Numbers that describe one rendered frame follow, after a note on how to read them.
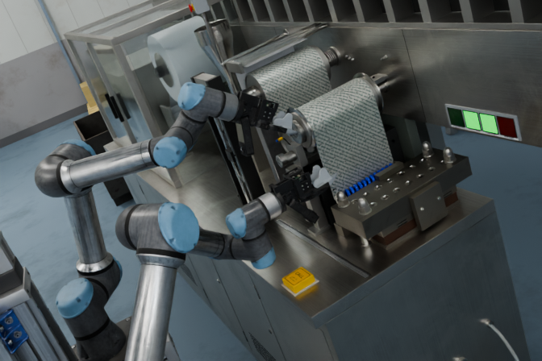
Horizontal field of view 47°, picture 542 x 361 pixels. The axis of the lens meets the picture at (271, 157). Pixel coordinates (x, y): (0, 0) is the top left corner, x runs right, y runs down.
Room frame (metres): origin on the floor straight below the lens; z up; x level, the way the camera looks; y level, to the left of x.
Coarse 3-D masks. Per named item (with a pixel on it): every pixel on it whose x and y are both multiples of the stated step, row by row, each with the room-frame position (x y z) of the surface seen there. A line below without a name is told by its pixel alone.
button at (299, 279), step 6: (300, 270) 1.54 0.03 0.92; (288, 276) 1.53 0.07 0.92; (294, 276) 1.52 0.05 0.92; (300, 276) 1.51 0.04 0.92; (306, 276) 1.50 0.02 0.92; (312, 276) 1.49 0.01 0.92; (288, 282) 1.50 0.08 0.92; (294, 282) 1.49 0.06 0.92; (300, 282) 1.48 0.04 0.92; (306, 282) 1.48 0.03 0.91; (312, 282) 1.49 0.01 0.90; (294, 288) 1.47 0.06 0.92; (300, 288) 1.48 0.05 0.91
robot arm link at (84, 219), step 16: (64, 144) 1.78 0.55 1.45; (80, 144) 1.79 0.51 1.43; (80, 192) 1.74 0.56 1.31; (80, 208) 1.75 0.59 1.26; (80, 224) 1.76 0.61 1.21; (96, 224) 1.78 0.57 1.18; (80, 240) 1.76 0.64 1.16; (96, 240) 1.77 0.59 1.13; (80, 256) 1.78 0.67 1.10; (96, 256) 1.77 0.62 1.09; (112, 256) 1.82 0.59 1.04; (80, 272) 1.77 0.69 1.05; (96, 272) 1.75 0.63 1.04; (112, 272) 1.79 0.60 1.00; (112, 288) 1.77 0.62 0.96
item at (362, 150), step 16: (352, 128) 1.73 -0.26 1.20; (368, 128) 1.75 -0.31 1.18; (336, 144) 1.71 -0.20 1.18; (352, 144) 1.73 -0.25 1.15; (368, 144) 1.75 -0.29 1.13; (384, 144) 1.77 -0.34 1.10; (336, 160) 1.70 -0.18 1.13; (352, 160) 1.72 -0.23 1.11; (368, 160) 1.74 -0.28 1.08; (384, 160) 1.76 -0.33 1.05; (336, 176) 1.70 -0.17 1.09; (352, 176) 1.72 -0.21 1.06; (368, 176) 1.73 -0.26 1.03; (336, 192) 1.69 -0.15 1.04
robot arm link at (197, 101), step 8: (184, 88) 1.63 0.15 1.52; (192, 88) 1.61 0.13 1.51; (200, 88) 1.62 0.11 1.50; (208, 88) 1.63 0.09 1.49; (184, 96) 1.61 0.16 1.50; (192, 96) 1.59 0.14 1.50; (200, 96) 1.60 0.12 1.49; (208, 96) 1.61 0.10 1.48; (216, 96) 1.62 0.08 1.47; (224, 96) 1.63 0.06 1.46; (184, 104) 1.60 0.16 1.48; (192, 104) 1.60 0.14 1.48; (200, 104) 1.60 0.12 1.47; (208, 104) 1.60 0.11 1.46; (216, 104) 1.61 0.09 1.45; (224, 104) 1.62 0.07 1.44; (184, 112) 1.63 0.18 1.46; (192, 112) 1.61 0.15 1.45; (200, 112) 1.61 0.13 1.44; (208, 112) 1.61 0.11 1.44; (216, 112) 1.62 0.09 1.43; (200, 120) 1.62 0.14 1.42
